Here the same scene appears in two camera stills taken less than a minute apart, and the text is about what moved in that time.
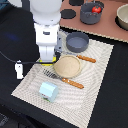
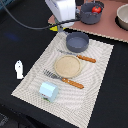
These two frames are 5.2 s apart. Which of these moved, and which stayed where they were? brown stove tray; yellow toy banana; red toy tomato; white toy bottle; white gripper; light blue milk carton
Moved: yellow toy banana; white gripper
Stayed: brown stove tray; white toy bottle; light blue milk carton; red toy tomato
